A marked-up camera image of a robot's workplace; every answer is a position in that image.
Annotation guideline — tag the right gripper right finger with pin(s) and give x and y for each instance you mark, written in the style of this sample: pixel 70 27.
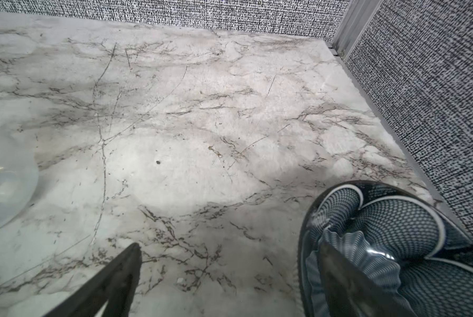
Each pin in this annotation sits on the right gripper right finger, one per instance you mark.
pixel 350 292

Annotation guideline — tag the clear bottle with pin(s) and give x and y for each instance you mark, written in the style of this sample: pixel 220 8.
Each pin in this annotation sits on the clear bottle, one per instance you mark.
pixel 18 176

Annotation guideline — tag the patterned small bowl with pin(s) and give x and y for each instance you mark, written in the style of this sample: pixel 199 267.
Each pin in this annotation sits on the patterned small bowl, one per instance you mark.
pixel 402 244

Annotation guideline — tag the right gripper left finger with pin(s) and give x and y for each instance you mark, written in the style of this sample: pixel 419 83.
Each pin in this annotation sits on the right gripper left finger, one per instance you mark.
pixel 112 289

